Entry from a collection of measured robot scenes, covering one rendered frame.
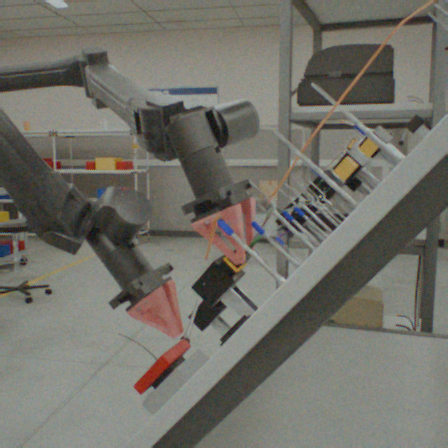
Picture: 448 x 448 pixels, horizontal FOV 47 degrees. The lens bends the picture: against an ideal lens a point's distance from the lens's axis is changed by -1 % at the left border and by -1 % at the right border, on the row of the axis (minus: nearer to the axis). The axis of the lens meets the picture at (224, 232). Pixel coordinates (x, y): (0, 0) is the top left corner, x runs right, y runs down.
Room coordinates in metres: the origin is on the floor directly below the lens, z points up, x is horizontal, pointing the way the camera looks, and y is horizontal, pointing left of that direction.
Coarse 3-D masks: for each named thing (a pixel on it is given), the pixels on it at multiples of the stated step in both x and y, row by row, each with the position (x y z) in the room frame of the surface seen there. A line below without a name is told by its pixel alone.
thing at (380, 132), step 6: (378, 126) 0.85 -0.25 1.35; (372, 132) 0.82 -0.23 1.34; (378, 132) 0.83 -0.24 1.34; (384, 132) 0.84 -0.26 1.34; (366, 138) 0.82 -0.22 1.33; (384, 138) 0.82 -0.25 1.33; (390, 138) 0.84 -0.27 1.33; (360, 144) 0.83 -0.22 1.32; (390, 144) 0.84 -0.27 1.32; (378, 150) 0.82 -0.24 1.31; (396, 150) 0.83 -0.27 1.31; (372, 156) 0.83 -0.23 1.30; (384, 156) 0.84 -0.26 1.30; (390, 162) 0.83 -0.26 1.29
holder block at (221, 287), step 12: (216, 264) 0.68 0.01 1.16; (204, 276) 0.69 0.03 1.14; (216, 276) 0.68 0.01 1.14; (228, 276) 0.68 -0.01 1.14; (240, 276) 0.69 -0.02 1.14; (192, 288) 0.70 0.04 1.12; (204, 288) 0.69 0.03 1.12; (216, 288) 0.68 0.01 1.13; (228, 288) 0.68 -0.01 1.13; (204, 300) 0.69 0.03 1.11; (216, 300) 0.69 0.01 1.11
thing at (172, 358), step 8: (176, 344) 0.48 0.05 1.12; (184, 344) 0.49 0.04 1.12; (168, 352) 0.47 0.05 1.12; (176, 352) 0.47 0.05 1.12; (184, 352) 0.49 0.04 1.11; (160, 360) 0.46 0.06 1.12; (168, 360) 0.46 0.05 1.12; (176, 360) 0.48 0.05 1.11; (184, 360) 0.49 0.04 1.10; (152, 368) 0.46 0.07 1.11; (160, 368) 0.46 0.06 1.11; (168, 368) 0.46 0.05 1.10; (144, 376) 0.46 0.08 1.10; (152, 376) 0.46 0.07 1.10; (160, 376) 0.47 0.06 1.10; (136, 384) 0.47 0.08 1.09; (144, 384) 0.46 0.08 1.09; (152, 384) 0.47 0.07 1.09; (144, 392) 0.47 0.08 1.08
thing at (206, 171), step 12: (192, 156) 0.67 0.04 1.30; (204, 156) 0.67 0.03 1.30; (216, 156) 0.68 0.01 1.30; (192, 168) 0.67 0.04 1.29; (204, 168) 0.67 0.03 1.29; (216, 168) 0.67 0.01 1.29; (192, 180) 0.68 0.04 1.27; (204, 180) 0.67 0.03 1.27; (216, 180) 0.67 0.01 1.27; (228, 180) 0.68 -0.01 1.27; (204, 192) 0.67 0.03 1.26; (216, 192) 0.64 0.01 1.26; (192, 204) 0.65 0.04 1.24; (216, 204) 0.69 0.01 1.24
